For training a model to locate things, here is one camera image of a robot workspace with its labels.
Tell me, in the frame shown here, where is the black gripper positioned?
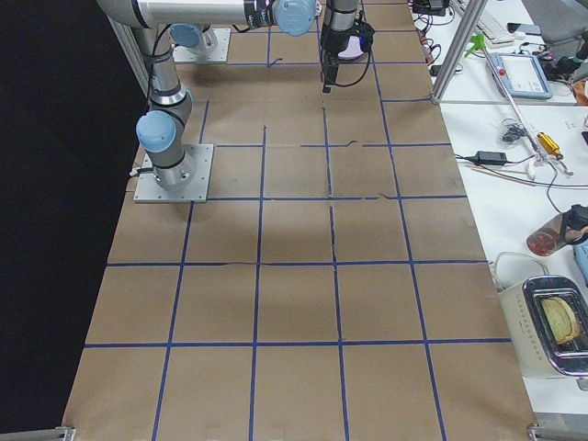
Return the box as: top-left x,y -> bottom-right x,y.
320,28 -> 349,93

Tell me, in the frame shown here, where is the white toaster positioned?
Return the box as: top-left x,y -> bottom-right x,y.
498,275 -> 587,380

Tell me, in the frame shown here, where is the red drink bottle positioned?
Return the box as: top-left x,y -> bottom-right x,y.
526,204 -> 587,256

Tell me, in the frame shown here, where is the yellow tool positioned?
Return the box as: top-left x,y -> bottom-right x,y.
537,132 -> 563,160

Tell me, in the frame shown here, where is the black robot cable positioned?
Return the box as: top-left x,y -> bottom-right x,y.
330,8 -> 374,88

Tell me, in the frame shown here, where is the lilac plate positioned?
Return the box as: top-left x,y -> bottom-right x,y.
338,36 -> 367,62

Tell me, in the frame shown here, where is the green-tipped reacher stick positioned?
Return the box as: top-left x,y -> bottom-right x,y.
466,34 -> 548,182

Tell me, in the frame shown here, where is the white keyboard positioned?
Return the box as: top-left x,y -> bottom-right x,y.
449,0 -> 515,47

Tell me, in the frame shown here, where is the brown paper table cover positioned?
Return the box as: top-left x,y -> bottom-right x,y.
63,1 -> 533,440

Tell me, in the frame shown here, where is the aluminium frame post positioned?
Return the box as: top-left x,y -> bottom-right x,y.
431,0 -> 487,104

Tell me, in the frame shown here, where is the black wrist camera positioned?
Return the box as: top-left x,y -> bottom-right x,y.
355,20 -> 375,53

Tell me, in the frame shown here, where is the black power adapter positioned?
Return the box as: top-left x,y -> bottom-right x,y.
473,151 -> 508,166

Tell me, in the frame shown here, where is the blue teach pendant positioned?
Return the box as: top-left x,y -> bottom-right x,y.
490,52 -> 553,100

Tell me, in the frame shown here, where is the toast slice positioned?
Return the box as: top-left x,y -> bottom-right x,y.
541,297 -> 581,345

